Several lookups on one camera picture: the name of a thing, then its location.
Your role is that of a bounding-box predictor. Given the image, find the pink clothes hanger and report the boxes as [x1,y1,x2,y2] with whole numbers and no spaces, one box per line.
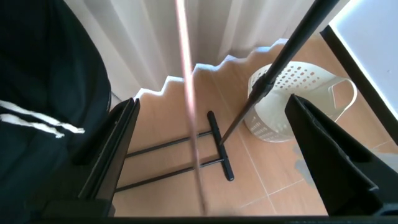
[174,0,208,216]

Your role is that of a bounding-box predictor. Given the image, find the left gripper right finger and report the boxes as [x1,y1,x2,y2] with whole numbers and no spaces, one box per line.
[284,94,398,217]

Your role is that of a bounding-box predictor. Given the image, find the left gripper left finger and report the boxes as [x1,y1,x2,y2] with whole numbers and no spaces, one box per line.
[42,98,141,218]

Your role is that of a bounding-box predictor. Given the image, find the white laundry basket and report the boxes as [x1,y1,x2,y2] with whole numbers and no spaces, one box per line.
[243,61,358,143]

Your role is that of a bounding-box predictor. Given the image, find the black shorts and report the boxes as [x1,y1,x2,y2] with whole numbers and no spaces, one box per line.
[0,0,112,218]

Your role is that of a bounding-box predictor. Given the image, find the black clothes rack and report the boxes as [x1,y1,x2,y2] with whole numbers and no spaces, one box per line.
[114,0,341,193]

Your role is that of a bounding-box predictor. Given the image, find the beige curtain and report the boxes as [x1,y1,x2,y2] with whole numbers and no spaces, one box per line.
[63,0,352,102]

